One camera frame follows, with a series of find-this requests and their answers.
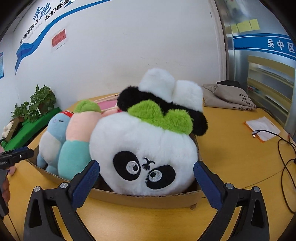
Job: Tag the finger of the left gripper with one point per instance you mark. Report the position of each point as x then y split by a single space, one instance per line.
10 158

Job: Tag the brown cardboard box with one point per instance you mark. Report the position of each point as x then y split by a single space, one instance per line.
101 191

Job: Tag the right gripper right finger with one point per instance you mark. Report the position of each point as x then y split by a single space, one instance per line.
252 222

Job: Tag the yellow sticky notes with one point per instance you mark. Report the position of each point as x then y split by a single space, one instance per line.
245 26

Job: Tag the green planter stand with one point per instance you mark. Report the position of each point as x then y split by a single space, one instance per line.
29 131

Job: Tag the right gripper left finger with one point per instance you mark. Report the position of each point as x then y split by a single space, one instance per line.
40 221

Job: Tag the red wall notice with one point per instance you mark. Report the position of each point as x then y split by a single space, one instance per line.
59 39

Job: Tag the peach teal plush toy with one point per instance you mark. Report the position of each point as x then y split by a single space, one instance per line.
74 154

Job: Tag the grey folded cloth bag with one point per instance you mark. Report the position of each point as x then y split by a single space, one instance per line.
227 95

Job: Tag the person hand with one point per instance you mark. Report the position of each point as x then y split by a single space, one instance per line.
5 185

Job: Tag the panda plush toy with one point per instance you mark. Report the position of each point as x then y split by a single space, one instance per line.
147 148

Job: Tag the light blue plush toy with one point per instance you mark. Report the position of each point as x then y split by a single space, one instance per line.
51 142

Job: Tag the green potted plant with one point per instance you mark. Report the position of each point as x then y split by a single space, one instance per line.
41 102

